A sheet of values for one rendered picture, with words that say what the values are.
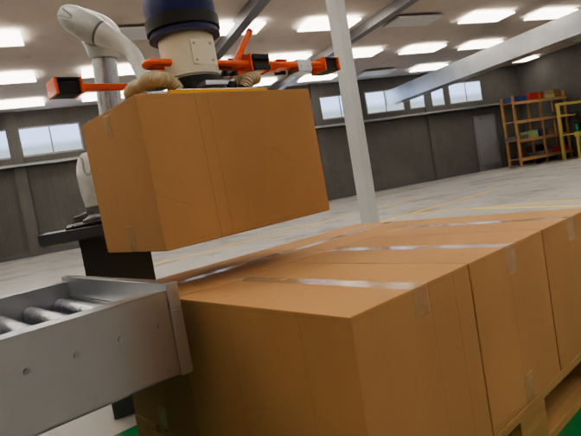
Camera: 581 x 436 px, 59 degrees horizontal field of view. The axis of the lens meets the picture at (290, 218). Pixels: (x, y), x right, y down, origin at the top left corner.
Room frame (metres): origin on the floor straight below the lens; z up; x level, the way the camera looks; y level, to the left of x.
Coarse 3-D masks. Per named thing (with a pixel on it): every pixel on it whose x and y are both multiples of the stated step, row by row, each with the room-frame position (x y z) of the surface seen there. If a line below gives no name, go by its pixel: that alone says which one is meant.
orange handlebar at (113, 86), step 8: (144, 64) 1.51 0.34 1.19; (152, 64) 1.51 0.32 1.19; (160, 64) 1.52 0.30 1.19; (168, 64) 1.54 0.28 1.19; (224, 64) 1.67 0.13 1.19; (232, 64) 1.69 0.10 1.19; (240, 64) 1.71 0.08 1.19; (248, 64) 1.73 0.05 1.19; (272, 64) 1.80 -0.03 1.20; (280, 64) 1.82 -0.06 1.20; (288, 64) 1.84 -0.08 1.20; (296, 64) 1.87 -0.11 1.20; (312, 64) 1.92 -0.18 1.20; (320, 64) 1.95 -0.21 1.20; (272, 72) 1.87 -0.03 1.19; (88, 88) 1.66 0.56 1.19; (96, 88) 1.67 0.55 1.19; (104, 88) 1.69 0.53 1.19; (112, 88) 1.71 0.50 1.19; (120, 88) 1.73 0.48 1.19
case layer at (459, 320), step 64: (256, 256) 1.83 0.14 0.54; (320, 256) 1.57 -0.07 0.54; (384, 256) 1.37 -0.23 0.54; (448, 256) 1.22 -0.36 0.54; (512, 256) 1.24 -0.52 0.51; (576, 256) 1.51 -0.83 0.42; (192, 320) 1.23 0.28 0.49; (256, 320) 1.04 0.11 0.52; (320, 320) 0.89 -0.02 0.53; (384, 320) 0.90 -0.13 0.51; (448, 320) 1.03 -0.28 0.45; (512, 320) 1.21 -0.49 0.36; (576, 320) 1.47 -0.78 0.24; (192, 384) 1.28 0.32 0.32; (256, 384) 1.07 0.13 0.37; (320, 384) 0.92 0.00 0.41; (384, 384) 0.88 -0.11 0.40; (448, 384) 1.01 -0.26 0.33; (512, 384) 1.18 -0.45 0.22
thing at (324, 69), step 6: (318, 60) 1.97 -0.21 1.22; (324, 60) 1.95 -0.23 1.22; (330, 60) 1.99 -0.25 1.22; (336, 60) 2.00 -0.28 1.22; (324, 66) 1.95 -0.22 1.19; (330, 66) 1.98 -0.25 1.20; (336, 66) 2.00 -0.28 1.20; (312, 72) 2.00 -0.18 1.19; (318, 72) 1.98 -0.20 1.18; (324, 72) 1.99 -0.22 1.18; (330, 72) 2.01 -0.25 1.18
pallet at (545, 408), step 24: (576, 360) 1.44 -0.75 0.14; (552, 384) 1.32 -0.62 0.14; (576, 384) 1.53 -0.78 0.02; (528, 408) 1.22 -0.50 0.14; (552, 408) 1.41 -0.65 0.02; (576, 408) 1.41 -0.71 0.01; (144, 432) 1.54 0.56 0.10; (168, 432) 1.42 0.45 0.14; (504, 432) 1.13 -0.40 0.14; (528, 432) 1.21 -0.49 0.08; (552, 432) 1.30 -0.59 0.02
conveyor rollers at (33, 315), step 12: (60, 300) 1.55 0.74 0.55; (72, 300) 1.49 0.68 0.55; (24, 312) 1.49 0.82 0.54; (36, 312) 1.42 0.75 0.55; (48, 312) 1.36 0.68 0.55; (60, 312) 1.33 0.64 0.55; (72, 312) 1.44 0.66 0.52; (0, 324) 1.35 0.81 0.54; (12, 324) 1.28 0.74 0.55; (24, 324) 1.24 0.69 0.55
